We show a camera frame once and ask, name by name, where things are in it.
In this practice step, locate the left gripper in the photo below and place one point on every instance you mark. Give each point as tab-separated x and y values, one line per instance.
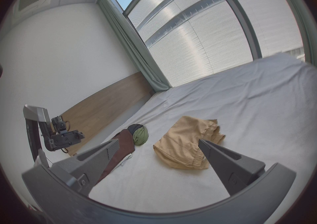
66	138

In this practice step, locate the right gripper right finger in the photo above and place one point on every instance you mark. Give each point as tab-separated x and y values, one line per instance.
230	166

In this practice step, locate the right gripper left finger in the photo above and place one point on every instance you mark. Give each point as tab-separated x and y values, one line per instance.
86	166

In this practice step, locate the tan shorts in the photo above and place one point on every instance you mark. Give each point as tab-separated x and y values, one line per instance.
180	141

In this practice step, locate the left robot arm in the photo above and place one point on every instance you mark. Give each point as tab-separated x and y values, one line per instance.
34	114

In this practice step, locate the bed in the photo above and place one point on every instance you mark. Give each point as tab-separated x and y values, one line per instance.
223	94

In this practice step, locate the white garment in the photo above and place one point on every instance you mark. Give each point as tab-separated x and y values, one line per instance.
125	159

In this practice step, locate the brown garment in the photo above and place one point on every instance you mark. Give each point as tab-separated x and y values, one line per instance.
123	143

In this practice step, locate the black garment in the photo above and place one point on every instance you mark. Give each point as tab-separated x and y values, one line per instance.
135	128

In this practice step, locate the green garment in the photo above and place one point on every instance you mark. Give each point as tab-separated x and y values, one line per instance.
141	136

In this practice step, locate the grey-green curtain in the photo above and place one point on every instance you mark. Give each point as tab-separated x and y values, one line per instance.
128	44

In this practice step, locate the window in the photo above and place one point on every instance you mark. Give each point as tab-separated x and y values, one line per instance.
198	44

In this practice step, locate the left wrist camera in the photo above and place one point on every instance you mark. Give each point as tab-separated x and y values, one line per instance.
59	122

